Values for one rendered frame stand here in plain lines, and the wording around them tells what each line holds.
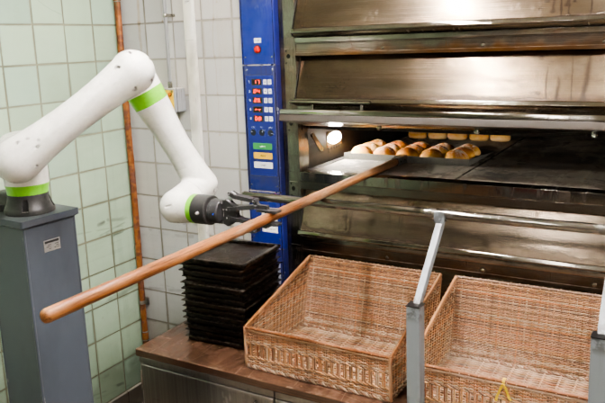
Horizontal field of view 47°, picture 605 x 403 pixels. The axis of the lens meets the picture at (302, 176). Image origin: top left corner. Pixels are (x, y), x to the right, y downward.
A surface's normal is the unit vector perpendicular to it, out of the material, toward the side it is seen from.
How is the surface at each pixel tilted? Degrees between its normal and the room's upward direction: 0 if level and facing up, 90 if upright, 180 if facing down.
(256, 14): 90
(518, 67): 70
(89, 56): 90
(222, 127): 90
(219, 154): 90
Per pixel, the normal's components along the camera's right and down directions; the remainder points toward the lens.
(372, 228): -0.48, -0.16
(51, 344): 0.83, 0.07
